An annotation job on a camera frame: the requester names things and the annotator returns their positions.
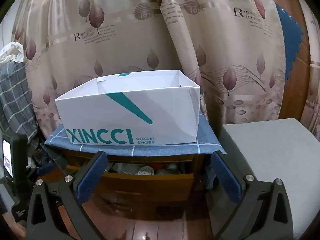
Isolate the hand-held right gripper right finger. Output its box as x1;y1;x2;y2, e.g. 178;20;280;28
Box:
211;151;293;240

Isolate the white knitted garment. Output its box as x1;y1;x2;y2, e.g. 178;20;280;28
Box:
135;164;155;177

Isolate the wooden drawer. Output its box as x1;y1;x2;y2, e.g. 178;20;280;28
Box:
67;161;195;205

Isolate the white shoe box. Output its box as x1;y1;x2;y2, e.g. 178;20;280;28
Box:
55;70;201;146

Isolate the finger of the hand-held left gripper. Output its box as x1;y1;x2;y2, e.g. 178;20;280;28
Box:
30;164;68;180

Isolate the leaf print curtain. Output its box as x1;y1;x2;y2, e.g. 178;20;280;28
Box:
295;0;320;133
10;0;287;140

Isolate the wooden door frame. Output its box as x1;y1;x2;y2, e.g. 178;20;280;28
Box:
265;0;310;120

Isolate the white lace cloth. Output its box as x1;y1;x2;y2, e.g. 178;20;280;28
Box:
0;42;24;64

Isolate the floral light underwear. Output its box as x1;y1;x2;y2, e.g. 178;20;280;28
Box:
156;163;187;175

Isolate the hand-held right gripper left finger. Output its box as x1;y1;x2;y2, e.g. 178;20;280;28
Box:
26;151;108;240

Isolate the grey plaid bedding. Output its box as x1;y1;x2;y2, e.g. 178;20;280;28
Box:
0;62;38;140

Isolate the blue serrated sheet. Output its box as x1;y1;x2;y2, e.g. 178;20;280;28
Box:
275;2;303;79

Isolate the wooden nightstand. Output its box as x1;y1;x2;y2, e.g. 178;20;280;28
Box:
60;147;208;208

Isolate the grey mattress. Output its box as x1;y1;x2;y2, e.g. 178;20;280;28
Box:
207;119;320;240

